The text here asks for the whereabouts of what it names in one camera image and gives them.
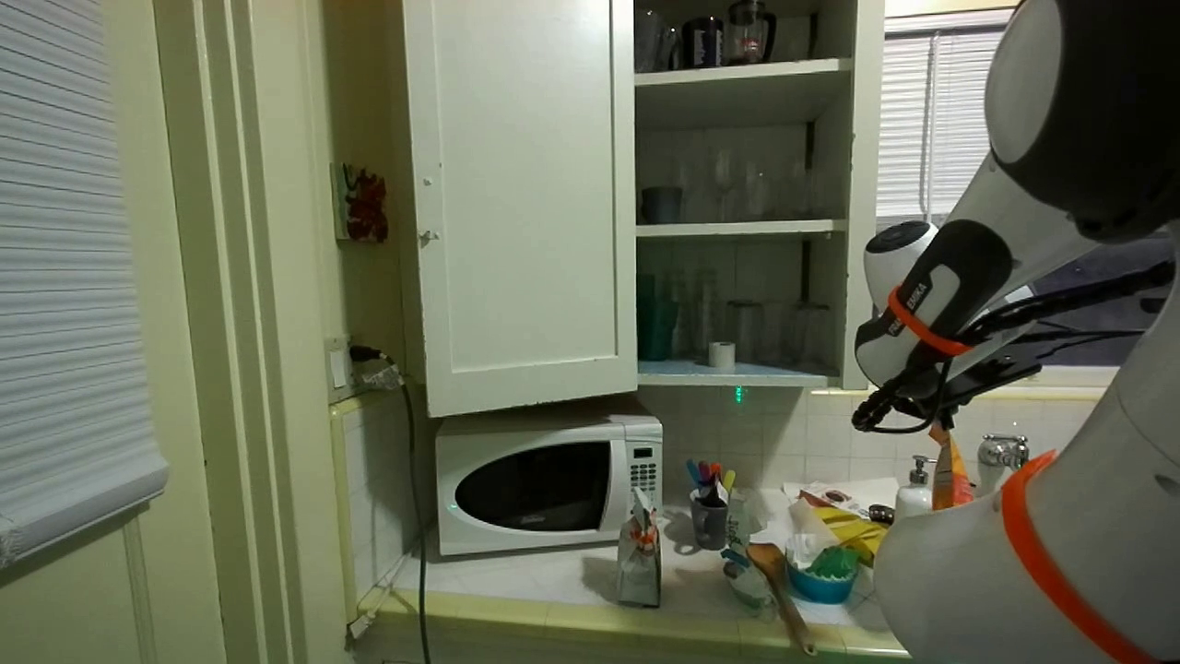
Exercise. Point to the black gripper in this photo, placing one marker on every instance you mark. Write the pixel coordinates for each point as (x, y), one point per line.
(908, 398)

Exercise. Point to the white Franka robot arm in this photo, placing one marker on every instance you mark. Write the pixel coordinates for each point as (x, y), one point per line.
(1082, 556)

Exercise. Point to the blue bowl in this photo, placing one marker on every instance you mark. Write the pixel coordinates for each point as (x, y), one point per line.
(819, 584)

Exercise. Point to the dark glass jar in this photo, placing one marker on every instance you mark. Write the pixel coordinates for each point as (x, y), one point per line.
(748, 36)

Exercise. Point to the white microwave oven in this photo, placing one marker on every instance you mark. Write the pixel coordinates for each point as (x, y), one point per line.
(539, 484)

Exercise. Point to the open cream cabinet door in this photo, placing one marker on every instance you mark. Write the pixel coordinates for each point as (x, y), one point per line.
(864, 185)

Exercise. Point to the small white cup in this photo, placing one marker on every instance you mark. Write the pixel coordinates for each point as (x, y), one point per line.
(720, 357)

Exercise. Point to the red wall decoration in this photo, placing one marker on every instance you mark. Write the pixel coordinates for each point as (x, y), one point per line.
(367, 203)

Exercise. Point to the small white window blind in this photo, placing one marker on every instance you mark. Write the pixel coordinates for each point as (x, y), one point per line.
(934, 123)

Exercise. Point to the closed cream cabinet door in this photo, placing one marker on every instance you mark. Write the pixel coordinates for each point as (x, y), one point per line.
(516, 196)

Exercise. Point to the large white window blind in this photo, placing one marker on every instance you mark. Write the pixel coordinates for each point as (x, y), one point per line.
(61, 244)

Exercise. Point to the wooden spatula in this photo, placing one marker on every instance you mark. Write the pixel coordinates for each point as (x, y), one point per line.
(785, 603)

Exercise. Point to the cream wall cabinet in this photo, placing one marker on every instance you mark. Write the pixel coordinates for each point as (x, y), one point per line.
(738, 228)

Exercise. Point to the green sponge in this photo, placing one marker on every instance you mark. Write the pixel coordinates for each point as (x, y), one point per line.
(834, 564)

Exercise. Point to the cream panel door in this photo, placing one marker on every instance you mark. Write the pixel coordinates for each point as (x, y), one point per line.
(76, 614)

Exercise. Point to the teal drinking glass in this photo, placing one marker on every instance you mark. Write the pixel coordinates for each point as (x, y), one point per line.
(657, 319)

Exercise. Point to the small printed paper bag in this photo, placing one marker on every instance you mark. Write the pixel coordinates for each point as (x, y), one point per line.
(637, 559)

